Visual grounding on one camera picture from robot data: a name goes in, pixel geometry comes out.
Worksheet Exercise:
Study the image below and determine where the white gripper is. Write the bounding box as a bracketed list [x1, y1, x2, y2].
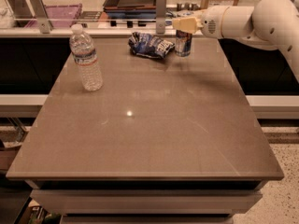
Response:
[172, 6, 230, 39]

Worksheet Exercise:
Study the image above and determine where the blue silver redbull can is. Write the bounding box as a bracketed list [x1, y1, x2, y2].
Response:
[174, 10, 197, 58]

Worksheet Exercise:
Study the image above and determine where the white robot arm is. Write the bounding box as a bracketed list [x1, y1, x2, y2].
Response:
[172, 0, 299, 81]

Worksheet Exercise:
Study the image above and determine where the clear plastic water bottle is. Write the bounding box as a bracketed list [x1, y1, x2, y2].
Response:
[69, 24, 103, 91]

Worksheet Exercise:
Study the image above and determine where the crumpled blue chip bag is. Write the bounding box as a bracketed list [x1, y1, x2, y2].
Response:
[128, 32, 175, 59]

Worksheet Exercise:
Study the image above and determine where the dark metal tray stack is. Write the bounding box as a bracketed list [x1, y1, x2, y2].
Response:
[103, 0, 156, 20]

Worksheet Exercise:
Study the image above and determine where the purple plastic tray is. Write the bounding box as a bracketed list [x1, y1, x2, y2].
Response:
[25, 4, 82, 28]

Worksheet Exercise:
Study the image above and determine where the white drawer under table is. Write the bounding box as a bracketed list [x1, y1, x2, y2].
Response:
[31, 189, 263, 215]

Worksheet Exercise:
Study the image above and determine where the middle metal glass bracket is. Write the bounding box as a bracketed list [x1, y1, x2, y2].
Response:
[156, 0, 166, 34]

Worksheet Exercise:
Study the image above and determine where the left metal glass bracket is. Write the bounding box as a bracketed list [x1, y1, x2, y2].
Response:
[30, 0, 52, 34]

